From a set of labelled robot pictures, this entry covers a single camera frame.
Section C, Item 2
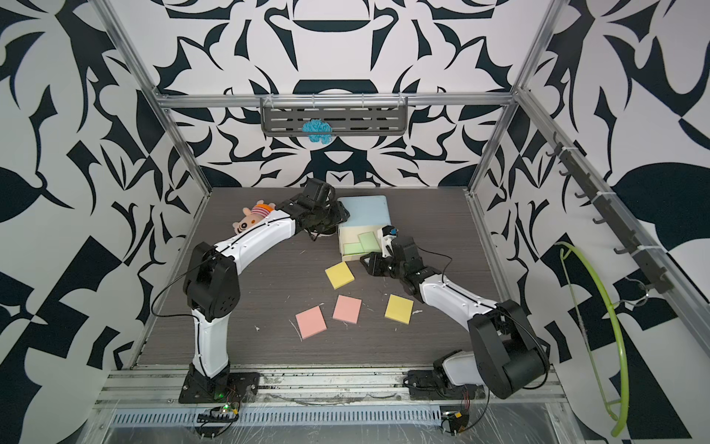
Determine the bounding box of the green sticky note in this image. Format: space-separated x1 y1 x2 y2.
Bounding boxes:
343 242 364 255
358 231 381 253

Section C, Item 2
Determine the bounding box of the light blue drawer box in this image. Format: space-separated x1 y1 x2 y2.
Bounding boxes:
338 195 391 262

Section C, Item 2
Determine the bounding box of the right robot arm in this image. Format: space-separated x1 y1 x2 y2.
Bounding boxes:
360 235 550 399

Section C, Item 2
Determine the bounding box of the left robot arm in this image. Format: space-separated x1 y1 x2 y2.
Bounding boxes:
183 179 349 399

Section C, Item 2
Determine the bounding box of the yellow sticky note upper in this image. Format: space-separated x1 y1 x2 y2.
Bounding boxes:
325 262 355 290

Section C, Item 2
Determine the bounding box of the yellow sticky note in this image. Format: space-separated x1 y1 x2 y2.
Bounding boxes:
325 262 355 290
385 294 414 325

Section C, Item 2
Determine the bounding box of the yellow sticky note right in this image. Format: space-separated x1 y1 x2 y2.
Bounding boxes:
385 294 414 325

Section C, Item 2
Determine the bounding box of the pink sticky note right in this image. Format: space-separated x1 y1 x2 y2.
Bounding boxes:
333 295 362 324

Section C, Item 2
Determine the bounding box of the pink sticky note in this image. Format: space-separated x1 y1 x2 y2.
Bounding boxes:
333 295 362 324
296 306 327 340

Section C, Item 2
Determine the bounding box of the pink sticky note left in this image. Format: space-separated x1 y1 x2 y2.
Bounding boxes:
296 306 327 340

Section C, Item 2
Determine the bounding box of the plush doll face up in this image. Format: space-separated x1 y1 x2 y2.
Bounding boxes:
232 200 275 234

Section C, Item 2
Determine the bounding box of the teal yarn ball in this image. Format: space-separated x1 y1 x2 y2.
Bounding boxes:
302 120 333 144

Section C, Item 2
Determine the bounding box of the right electronics board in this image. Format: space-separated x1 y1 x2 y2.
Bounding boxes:
440 412 470 436

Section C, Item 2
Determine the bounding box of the electronics board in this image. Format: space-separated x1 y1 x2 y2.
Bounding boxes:
195 405 240 426
440 412 470 436

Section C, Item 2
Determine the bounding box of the left electronics board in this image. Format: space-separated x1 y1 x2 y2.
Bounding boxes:
195 405 240 426

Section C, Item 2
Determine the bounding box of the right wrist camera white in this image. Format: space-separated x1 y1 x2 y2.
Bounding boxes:
378 225 398 257

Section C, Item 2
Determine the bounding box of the grey metal wall shelf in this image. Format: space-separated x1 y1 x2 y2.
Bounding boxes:
260 95 409 137

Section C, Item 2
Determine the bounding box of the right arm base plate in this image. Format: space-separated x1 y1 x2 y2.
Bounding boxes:
402 370 486 401

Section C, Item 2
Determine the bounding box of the white cable duct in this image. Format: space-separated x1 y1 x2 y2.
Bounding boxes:
111 405 442 428

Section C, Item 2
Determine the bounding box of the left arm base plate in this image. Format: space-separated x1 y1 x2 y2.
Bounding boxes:
177 367 261 404

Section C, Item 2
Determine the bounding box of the black hook rail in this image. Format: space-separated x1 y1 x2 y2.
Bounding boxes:
548 132 675 294

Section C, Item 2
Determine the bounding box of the green hose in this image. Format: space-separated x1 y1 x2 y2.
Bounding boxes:
554 240 632 438

